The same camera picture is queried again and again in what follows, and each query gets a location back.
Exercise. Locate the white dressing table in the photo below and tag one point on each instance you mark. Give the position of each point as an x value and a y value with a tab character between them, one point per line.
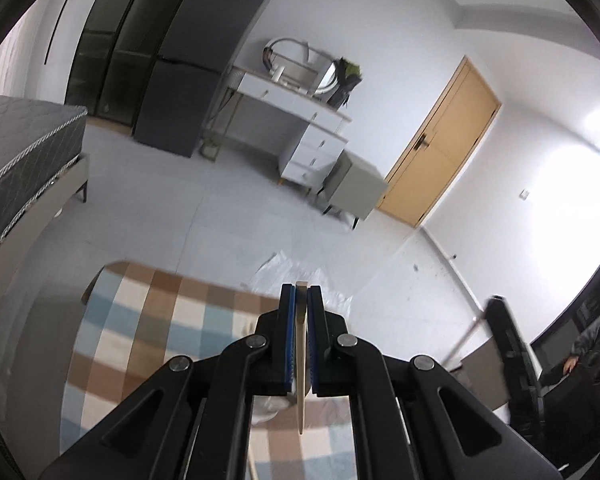
290	97

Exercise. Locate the checkered tablecloth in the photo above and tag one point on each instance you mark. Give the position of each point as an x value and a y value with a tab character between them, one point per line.
145	320

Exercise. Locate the clear plastic sheet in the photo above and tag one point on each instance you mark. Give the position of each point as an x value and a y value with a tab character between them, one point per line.
300	270

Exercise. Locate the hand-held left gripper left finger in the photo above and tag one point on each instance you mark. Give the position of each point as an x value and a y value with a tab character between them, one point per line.
290	335

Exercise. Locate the white grey utensil holder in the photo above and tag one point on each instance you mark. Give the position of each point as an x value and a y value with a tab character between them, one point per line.
270	407

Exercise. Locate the oval mirror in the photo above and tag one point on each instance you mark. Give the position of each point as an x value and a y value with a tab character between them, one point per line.
325	75

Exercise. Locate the dark grey quilted mattress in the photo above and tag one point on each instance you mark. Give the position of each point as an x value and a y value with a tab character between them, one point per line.
20	150

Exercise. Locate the yellow wooden door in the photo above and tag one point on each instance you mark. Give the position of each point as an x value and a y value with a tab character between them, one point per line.
440	150

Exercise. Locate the dark glass cabinet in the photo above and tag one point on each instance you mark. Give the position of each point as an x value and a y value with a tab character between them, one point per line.
115	50

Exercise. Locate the light wooden chopstick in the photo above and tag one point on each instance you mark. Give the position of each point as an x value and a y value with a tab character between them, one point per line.
462	342
301	410

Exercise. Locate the white wardrobe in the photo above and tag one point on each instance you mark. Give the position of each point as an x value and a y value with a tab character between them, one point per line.
55	20

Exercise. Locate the small white cup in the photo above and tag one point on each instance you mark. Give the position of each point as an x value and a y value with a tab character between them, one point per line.
278	75

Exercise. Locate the dark grey refrigerator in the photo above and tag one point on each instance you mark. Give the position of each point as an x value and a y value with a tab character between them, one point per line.
190	60

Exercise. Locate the black wrapped flower bouquet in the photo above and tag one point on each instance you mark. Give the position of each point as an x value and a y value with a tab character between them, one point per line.
345	85

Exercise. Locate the grey bed frame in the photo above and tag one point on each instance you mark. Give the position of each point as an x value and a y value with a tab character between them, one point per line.
65	180

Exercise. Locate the grey board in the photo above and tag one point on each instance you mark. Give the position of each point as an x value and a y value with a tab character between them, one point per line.
485	375

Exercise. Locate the grey nightstand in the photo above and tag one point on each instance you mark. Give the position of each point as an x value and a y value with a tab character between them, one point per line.
355	190

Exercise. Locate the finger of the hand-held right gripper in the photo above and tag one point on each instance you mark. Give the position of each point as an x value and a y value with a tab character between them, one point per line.
512	350

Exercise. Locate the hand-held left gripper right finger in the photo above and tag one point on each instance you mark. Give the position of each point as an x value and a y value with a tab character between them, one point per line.
314	335

